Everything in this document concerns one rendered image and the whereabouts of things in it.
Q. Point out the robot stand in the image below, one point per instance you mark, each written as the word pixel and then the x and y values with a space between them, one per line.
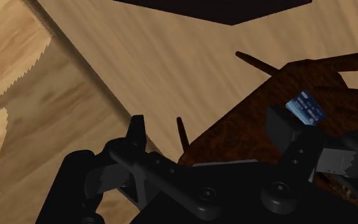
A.
pixel 228 11

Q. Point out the blue card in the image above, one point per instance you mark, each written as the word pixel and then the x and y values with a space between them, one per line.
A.
pixel 306 108

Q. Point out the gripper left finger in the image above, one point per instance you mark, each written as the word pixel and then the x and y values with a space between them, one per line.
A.
pixel 154 173

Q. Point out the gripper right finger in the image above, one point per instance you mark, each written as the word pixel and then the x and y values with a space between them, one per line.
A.
pixel 293 167

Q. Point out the dark brown wooden table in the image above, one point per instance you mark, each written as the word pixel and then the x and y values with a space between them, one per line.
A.
pixel 243 130

